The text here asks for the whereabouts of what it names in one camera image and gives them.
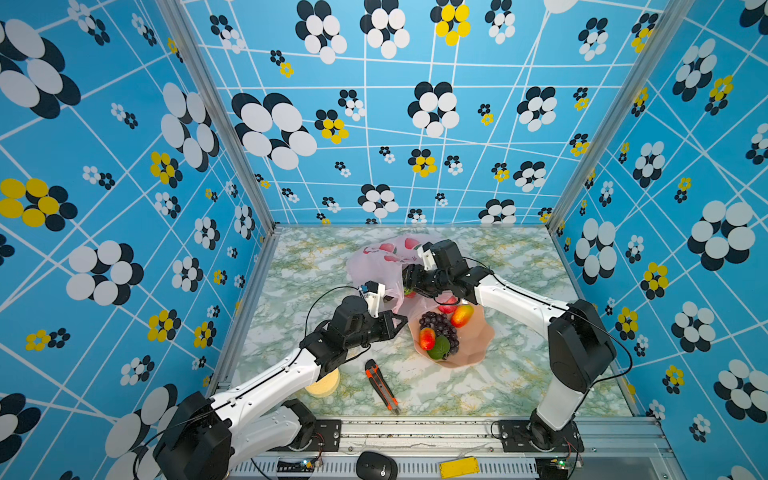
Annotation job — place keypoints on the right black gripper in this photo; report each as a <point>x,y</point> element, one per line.
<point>416,282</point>

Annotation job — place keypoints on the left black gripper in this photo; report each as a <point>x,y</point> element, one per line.
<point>390,331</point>

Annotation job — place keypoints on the pink plastic bag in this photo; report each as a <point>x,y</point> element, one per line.
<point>383,261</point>

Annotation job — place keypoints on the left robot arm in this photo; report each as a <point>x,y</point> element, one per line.
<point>208,436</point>

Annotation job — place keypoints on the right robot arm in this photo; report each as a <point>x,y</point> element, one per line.
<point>580,348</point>

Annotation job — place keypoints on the red orange mango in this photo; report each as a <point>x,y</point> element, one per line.
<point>427,339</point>

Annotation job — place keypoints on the dark grape bunch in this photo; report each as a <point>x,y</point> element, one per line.
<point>442,326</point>

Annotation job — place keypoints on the red peach top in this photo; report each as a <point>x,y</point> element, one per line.
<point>449,305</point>

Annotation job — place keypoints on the orange black utility knife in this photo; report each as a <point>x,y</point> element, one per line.
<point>380,386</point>

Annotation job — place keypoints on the yellow mango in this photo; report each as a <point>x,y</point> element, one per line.
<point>462,315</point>

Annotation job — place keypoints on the pink fruit plate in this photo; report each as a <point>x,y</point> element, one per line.
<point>474,339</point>

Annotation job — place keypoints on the yellow round sponge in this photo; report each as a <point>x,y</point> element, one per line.
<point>326,386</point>

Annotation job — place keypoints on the black computer mouse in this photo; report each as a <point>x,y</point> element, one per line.
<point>372,465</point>

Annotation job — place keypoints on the yellow tag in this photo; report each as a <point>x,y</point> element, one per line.
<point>459,468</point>

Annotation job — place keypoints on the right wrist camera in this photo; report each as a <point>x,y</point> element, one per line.
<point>426,254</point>

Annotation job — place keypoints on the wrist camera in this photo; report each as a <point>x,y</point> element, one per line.
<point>373,293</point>
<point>426,254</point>

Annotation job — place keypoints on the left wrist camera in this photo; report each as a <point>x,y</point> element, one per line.
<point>373,293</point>

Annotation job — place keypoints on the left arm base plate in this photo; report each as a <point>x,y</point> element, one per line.
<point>325,437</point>

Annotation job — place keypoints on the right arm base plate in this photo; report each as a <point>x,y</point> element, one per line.
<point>523,436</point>

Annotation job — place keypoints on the aluminium front rail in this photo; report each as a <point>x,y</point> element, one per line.
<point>614,448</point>

